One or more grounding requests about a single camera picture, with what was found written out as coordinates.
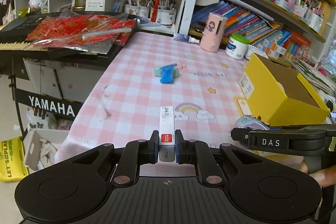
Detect white jar green lid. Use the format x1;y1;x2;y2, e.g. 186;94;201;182
225;33;250;60

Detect white plastic bag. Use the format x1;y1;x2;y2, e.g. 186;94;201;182
28;0;49;13

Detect gold round tin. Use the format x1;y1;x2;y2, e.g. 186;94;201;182
72;0;87;12

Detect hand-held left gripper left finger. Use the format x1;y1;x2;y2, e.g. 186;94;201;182
63;131;160;186

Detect pink checked tablecloth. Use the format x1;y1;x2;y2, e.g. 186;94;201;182
55;31;263;161

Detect colourful candy bouquet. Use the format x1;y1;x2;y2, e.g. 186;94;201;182
291;43;306;59

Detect yellow plastic bag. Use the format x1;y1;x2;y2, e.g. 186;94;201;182
0;136;29;182

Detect blue plastic clip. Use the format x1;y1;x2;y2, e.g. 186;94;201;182
161;64;177;84

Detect yellow cardboard box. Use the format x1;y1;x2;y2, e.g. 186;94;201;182
239;53;331;127

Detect black electronic keyboard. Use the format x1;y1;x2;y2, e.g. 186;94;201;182
0;11;138;62

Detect pastel handheld toy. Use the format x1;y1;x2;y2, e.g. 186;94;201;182
234;115;271;131

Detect white pen container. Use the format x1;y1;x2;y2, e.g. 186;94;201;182
310;13;323;33

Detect wooden bookshelf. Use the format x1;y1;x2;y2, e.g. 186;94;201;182
178;0;336;67

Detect white quilted purse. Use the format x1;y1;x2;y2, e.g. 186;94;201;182
245;44;263;60

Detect orange blue white carton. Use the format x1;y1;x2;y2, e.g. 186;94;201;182
262;38;288;52
259;47;286;60

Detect pink cylinder humidifier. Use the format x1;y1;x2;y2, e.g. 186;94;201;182
200;13;228;53

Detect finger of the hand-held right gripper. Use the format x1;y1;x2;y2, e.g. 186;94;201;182
231;127;289;152
270;123;336;132

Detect red decorations in plastic bag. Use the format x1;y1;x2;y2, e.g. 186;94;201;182
26;15;132;48

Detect white staples box red label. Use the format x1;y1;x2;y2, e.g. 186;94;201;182
158;106;176;163

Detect black keyboard stand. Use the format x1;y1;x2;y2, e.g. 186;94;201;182
12;56;83;140

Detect stack of booklets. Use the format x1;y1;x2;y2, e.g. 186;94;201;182
290;57;336;97

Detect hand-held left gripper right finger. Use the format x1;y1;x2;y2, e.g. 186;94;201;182
175;130;273;186

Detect small spray bottle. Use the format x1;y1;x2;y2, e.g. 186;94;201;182
174;33;200;44

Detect green eraser block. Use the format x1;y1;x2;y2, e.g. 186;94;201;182
154;67;180;78

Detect red boxed book set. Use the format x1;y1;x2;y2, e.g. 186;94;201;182
281;30;313;56

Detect person's right hand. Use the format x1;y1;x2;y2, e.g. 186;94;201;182
300;161;336;188

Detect row of colourful books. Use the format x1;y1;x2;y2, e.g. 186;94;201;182
190;1;280;43

